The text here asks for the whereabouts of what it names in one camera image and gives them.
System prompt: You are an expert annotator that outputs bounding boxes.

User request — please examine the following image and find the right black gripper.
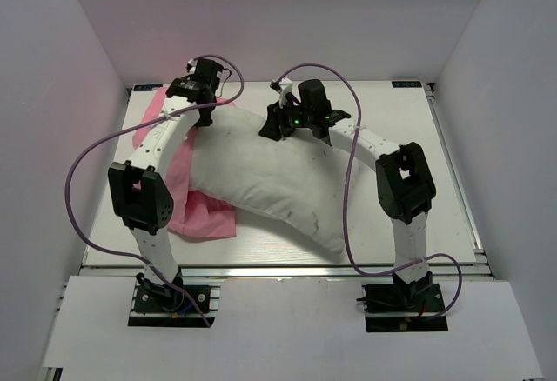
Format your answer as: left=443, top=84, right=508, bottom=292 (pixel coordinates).
left=258, top=96, right=312, bottom=142

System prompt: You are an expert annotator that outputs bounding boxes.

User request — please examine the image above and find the white pillow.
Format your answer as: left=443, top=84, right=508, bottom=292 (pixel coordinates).
left=190, top=106, right=348, bottom=254

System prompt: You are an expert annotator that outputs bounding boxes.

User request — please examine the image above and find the pink pillowcase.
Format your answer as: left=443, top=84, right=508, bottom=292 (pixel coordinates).
left=132, top=89, right=238, bottom=241

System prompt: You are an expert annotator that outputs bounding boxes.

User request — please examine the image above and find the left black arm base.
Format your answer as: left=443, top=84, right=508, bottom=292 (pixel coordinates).
left=128, top=273, right=220, bottom=329

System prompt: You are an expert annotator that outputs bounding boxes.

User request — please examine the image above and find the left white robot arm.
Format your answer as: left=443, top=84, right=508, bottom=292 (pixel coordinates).
left=108, top=58, right=224, bottom=311

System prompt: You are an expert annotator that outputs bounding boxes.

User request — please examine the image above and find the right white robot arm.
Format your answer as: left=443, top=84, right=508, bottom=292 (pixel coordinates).
left=259, top=78, right=436, bottom=311

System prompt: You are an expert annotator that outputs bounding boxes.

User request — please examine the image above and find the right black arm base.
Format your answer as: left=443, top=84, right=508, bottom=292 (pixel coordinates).
left=356, top=284, right=448, bottom=333

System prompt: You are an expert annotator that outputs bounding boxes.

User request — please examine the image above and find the blue label sticker left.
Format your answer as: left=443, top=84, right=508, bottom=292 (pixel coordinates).
left=132, top=84, right=163, bottom=92

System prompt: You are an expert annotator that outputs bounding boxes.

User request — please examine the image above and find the blue label sticker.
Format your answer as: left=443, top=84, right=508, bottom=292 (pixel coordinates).
left=391, top=80, right=422, bottom=88
left=132, top=84, right=163, bottom=92

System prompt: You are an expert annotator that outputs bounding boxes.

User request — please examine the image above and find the blue label sticker right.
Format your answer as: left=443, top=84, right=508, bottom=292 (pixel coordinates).
left=391, top=80, right=422, bottom=88

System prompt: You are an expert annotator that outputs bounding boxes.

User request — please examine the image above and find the white front board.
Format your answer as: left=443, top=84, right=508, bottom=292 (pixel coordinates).
left=44, top=277, right=542, bottom=380

